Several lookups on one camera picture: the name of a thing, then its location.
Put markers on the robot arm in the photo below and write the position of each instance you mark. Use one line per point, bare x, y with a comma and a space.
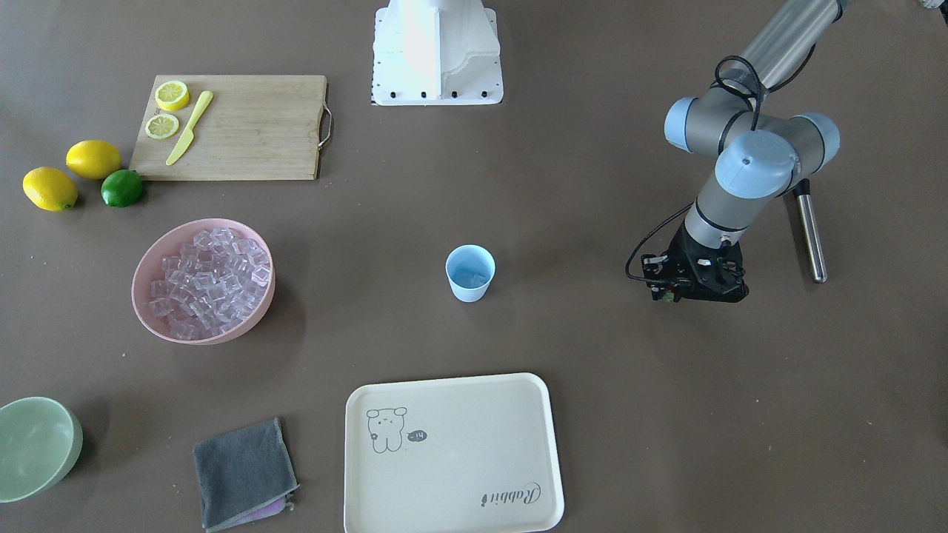
757, 157

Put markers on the lemon half upper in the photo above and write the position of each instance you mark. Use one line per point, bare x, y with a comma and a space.
172, 95

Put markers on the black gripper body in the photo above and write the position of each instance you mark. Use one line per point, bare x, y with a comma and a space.
682, 246

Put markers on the lemon half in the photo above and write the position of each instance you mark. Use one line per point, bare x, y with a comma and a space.
161, 126
172, 95

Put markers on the lemon half lower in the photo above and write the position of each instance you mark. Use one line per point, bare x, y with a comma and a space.
161, 126

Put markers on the green lime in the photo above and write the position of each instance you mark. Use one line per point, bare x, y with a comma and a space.
122, 189

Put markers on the grey folded cloth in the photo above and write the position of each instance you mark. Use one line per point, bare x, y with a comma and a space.
244, 476

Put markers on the mint green bowl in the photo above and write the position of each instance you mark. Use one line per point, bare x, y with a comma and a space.
41, 441

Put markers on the clear ice cubes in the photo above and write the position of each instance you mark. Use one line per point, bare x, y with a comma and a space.
207, 285

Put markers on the wooden cutting board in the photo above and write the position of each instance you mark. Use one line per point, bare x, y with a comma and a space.
257, 127

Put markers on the cream rabbit tray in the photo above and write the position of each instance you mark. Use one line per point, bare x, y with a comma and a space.
470, 454

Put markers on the yellow plastic knife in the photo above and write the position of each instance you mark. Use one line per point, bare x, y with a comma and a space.
187, 134

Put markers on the whole lemon near board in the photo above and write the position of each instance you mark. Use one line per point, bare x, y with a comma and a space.
94, 159

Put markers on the steel muddler black tip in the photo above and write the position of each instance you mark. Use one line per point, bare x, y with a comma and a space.
812, 237

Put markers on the pink bowl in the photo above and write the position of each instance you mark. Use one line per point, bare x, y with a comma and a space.
255, 311

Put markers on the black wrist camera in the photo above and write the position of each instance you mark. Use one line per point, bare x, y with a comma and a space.
653, 267

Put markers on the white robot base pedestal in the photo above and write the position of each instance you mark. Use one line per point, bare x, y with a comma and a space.
436, 53

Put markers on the light blue cup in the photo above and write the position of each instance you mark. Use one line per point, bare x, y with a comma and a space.
469, 270

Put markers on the whole lemon outer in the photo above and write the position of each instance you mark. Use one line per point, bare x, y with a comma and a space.
50, 189

